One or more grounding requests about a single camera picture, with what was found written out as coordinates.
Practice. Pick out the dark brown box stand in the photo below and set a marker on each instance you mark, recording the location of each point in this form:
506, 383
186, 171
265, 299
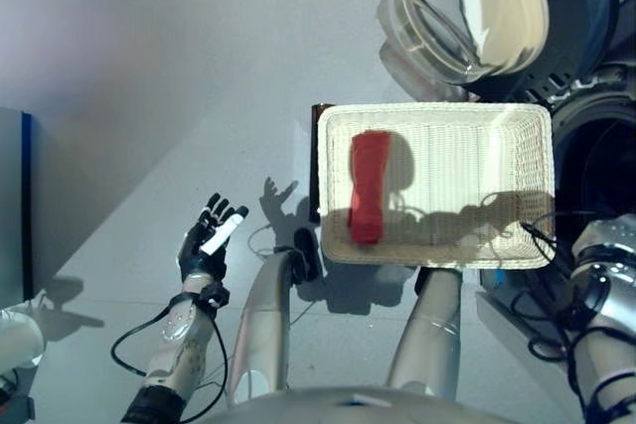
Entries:
315, 171

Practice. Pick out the white wicker tray basket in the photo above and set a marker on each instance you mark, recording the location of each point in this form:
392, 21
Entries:
447, 171

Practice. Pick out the silver right robot leg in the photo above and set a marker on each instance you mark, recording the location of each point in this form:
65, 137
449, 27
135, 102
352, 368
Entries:
427, 325

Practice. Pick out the grey equipment base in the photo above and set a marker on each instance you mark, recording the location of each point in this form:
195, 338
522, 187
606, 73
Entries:
15, 396

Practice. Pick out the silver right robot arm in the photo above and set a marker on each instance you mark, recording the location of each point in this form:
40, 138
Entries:
611, 295

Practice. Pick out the dark grey washing machine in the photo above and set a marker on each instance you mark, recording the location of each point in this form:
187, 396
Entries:
596, 171

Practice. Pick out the silver robot leg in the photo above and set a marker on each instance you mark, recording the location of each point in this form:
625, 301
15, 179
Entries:
263, 315
427, 325

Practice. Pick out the grey robot torso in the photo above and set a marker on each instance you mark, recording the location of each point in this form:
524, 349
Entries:
348, 409

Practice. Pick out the round glass washer door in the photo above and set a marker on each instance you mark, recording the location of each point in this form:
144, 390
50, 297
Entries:
586, 7

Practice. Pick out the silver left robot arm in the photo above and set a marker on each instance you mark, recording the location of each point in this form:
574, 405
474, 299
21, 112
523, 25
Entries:
179, 329

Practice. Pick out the grey cabinet with black edge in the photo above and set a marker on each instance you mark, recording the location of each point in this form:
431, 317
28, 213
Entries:
12, 205

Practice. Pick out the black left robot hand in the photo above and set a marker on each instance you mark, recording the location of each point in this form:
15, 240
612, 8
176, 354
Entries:
199, 255

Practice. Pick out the red cloth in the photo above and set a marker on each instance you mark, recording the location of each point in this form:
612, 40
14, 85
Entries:
367, 185

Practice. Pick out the white rounded device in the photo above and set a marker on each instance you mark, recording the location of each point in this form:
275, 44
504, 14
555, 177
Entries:
17, 334

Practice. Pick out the silver left robot leg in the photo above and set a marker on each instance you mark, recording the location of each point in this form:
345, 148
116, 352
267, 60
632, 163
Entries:
263, 315

